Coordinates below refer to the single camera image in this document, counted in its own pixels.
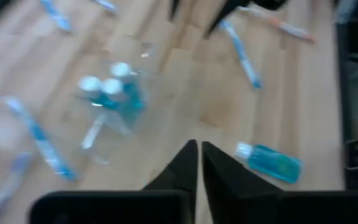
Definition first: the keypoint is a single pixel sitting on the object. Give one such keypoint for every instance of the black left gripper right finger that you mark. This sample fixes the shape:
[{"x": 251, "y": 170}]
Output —
[{"x": 228, "y": 186}]

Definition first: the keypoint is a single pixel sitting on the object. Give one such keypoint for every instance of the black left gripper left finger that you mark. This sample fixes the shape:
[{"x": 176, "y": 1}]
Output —
[{"x": 179, "y": 180}]

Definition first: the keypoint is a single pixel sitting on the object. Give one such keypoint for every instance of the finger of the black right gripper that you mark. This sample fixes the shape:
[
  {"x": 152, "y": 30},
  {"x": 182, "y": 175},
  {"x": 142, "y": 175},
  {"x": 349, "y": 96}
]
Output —
[
  {"x": 174, "y": 8},
  {"x": 228, "y": 12}
]

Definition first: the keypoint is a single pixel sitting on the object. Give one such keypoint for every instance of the clear acrylic organizer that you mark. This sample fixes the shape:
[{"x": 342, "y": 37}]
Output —
[{"x": 126, "y": 49}]

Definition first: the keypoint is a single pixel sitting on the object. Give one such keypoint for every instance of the purple white toothbrush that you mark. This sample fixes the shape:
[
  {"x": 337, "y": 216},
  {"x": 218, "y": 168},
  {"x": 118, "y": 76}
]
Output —
[
  {"x": 106, "y": 5},
  {"x": 11, "y": 183}
]

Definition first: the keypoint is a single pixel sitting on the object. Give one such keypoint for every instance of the blue white toothbrush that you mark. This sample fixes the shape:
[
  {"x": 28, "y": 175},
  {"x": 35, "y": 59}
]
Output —
[
  {"x": 57, "y": 18},
  {"x": 39, "y": 137},
  {"x": 93, "y": 132},
  {"x": 241, "y": 53}
]

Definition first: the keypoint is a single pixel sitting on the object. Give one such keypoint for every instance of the wrapped orange white toothbrush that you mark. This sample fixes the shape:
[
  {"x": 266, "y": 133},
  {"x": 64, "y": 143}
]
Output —
[{"x": 291, "y": 30}]

